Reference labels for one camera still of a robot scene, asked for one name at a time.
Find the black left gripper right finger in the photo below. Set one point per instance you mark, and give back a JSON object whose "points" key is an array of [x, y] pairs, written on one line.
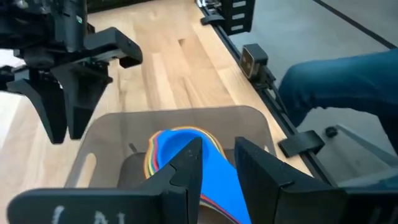
{"points": [[264, 193]]}

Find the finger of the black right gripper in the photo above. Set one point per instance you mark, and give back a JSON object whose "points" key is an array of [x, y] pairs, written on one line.
{"points": [[82, 93], [46, 105]]}

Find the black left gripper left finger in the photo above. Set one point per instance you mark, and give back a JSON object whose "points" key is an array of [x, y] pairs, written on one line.
{"points": [[183, 180]]}

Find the blue plastic measuring cup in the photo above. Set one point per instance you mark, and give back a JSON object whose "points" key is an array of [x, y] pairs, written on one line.
{"points": [[217, 186]]}

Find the yellow plastic measuring cup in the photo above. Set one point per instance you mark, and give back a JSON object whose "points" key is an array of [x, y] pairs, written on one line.
{"points": [[148, 169]]}

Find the red plastic measuring cup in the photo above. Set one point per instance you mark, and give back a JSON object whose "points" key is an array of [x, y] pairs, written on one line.
{"points": [[154, 155]]}

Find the orange plastic measuring cup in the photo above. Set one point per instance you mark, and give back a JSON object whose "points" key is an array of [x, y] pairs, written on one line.
{"points": [[145, 168]]}

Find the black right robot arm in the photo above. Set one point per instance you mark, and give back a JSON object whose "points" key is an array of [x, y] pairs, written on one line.
{"points": [[25, 25]]}

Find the smoky translucent plastic basket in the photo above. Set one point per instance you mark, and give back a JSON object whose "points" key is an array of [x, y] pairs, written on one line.
{"points": [[217, 121]]}

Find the grey chair base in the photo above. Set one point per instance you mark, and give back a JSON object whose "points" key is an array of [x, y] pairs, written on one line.
{"points": [[367, 145]]}

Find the person's leg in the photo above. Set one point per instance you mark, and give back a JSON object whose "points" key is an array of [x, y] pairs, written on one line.
{"points": [[342, 81]]}

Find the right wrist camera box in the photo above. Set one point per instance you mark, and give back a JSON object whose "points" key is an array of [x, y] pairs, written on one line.
{"points": [[115, 43]]}

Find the black table-level camera box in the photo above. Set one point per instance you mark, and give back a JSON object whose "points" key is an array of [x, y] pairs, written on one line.
{"points": [[253, 60]]}

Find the black slotted bracket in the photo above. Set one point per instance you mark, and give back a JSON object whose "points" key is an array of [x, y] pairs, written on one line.
{"points": [[230, 18]]}

